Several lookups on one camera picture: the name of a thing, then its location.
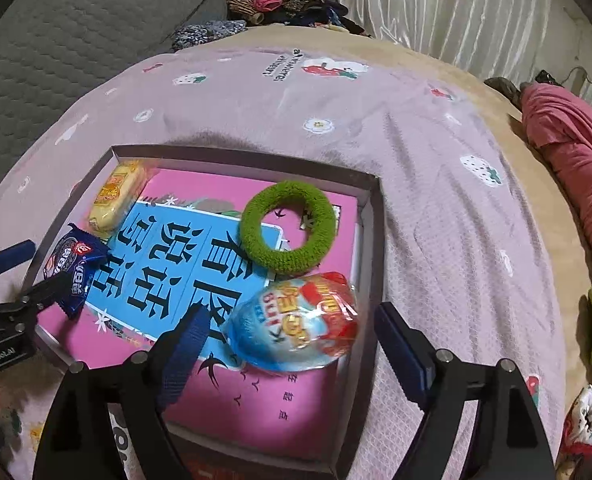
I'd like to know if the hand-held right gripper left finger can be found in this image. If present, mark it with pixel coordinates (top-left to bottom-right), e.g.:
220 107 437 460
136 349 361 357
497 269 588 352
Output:
33 304 214 480

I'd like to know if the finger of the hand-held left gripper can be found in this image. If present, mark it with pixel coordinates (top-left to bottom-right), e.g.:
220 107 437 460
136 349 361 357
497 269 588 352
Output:
6 272 76 318
0 240 37 276

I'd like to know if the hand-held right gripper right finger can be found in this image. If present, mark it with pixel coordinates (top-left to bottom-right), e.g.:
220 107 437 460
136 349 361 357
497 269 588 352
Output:
374 301 557 480

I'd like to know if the blue cookie packet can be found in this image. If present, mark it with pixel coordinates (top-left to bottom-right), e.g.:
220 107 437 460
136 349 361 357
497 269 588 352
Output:
42 223 112 320

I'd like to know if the egg-shaped toy packet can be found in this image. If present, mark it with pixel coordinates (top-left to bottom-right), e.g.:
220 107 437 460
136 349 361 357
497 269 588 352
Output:
228 271 361 372

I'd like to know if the yellow rice cracker packet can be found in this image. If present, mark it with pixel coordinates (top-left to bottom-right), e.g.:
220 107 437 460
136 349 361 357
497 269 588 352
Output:
86 159 149 233

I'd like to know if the grey shallow cardboard box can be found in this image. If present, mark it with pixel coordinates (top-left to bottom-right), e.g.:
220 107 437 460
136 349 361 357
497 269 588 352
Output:
23 144 387 478

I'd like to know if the green fuzzy hair scrunchie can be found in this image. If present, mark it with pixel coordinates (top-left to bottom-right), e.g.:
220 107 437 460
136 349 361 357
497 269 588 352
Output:
239 180 337 275

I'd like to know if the pink and blue book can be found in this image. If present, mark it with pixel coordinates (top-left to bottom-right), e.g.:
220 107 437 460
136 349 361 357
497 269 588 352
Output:
36 167 361 461

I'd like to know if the lilac printed blanket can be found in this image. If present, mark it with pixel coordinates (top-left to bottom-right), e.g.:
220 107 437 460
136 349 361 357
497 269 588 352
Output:
0 47 569 480

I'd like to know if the red and white floral cloth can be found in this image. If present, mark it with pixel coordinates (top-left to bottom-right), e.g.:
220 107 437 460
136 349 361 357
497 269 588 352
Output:
561 384 592 461

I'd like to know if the grey quilted headboard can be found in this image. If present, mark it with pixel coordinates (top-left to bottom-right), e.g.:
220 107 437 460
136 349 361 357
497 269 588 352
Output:
0 0 227 216

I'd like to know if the pink quilt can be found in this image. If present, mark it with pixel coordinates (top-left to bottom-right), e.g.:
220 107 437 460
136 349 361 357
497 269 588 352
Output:
521 82 592 281

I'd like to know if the brown fuzzy cloth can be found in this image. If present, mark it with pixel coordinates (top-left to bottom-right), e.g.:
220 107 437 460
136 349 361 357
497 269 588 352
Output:
483 76 524 111

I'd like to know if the blue patterned cloth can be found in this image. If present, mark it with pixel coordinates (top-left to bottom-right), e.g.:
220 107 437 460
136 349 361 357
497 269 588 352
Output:
171 19 249 52

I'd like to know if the white curtain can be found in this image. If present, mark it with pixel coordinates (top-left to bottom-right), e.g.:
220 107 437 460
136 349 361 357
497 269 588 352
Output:
326 0 592 106

